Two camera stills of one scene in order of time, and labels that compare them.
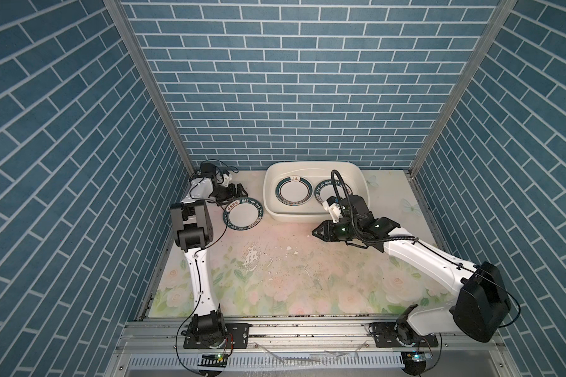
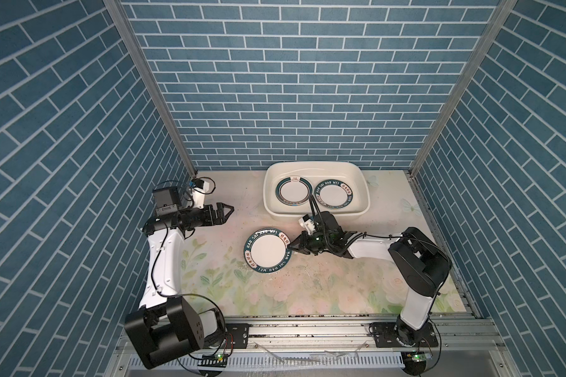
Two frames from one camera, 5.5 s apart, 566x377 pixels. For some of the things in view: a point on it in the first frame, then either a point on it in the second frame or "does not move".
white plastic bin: (295, 192) does not move
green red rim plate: (294, 191) does not move
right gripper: (327, 231) -> (303, 246)
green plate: (325, 189) does not move
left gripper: (229, 195) -> (209, 221)
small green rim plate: (243, 214) -> (266, 250)
